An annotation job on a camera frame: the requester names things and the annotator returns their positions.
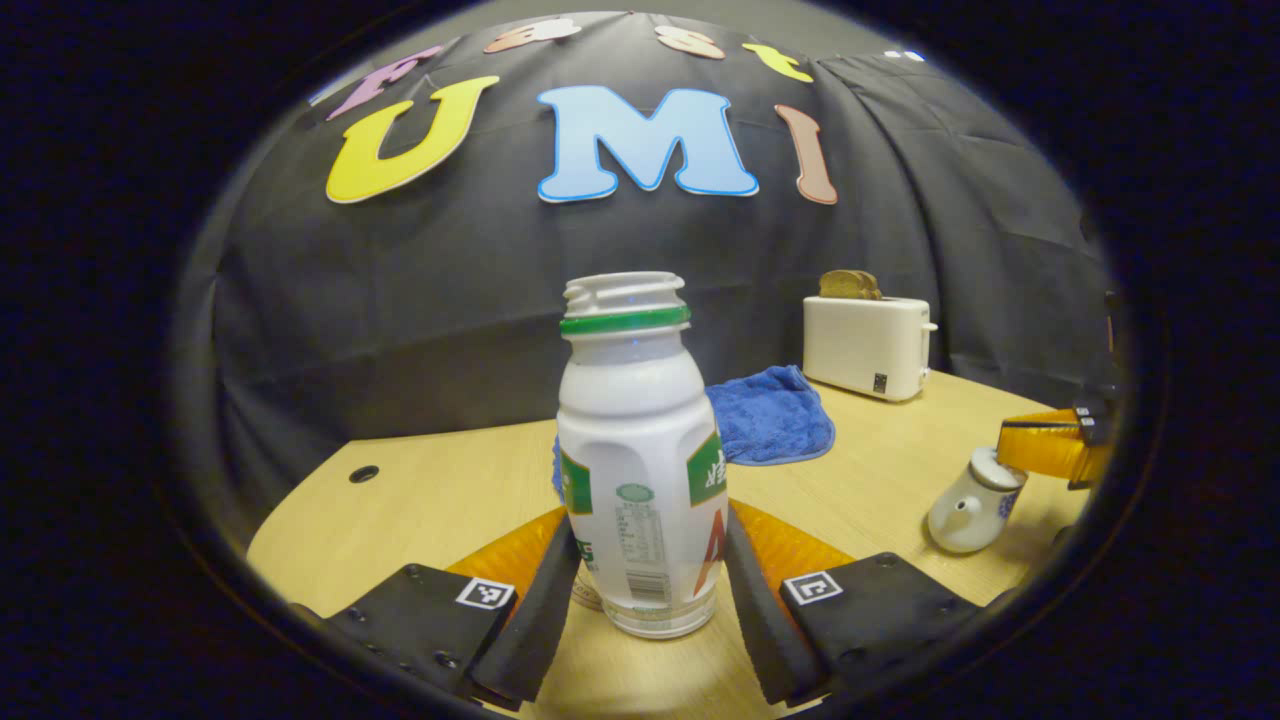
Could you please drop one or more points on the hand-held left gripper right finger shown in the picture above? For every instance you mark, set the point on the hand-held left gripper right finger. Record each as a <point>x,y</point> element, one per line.
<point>760,630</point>

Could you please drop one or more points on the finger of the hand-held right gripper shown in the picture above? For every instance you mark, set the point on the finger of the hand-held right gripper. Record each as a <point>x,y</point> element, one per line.
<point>1045,448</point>

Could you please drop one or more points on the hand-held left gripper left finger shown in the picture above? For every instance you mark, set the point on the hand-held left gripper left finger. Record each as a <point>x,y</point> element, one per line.
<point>540,620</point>

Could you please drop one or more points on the white blue-flowered teacup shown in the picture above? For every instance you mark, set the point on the white blue-flowered teacup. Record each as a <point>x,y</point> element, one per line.
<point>960,520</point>

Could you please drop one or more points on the white plastic water bottle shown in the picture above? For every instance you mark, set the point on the white plastic water bottle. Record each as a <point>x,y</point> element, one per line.
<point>635,430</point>

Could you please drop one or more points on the white toaster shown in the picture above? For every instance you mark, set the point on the white toaster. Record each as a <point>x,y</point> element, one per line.
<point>865,350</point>

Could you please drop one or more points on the blue towel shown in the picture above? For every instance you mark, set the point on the blue towel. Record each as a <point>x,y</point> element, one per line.
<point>770,420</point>

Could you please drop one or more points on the black round table grommet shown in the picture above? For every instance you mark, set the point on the black round table grommet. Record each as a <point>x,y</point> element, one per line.
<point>363,473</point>

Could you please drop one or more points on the brown bread slice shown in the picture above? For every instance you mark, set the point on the brown bread slice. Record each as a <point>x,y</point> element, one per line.
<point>870,286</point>
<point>838,285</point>

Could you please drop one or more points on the black backdrop cloth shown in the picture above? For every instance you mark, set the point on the black backdrop cloth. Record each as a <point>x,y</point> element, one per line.
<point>400,300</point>

